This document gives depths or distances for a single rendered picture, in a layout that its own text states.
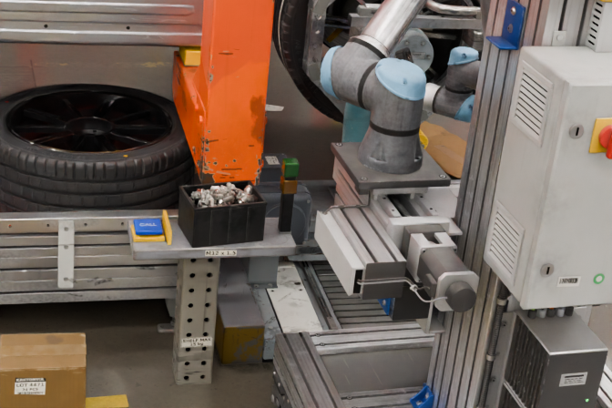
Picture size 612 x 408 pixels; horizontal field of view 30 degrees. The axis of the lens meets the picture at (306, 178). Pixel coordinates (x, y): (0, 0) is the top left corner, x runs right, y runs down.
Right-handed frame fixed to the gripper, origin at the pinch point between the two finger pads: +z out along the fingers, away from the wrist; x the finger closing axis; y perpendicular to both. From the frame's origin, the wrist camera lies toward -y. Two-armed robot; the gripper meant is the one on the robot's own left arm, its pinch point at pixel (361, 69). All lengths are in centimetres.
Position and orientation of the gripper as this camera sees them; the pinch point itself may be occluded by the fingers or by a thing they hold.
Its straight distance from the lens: 321.1
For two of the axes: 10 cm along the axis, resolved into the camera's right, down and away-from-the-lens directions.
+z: -8.5, -2.9, 4.4
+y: -0.9, 9.0, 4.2
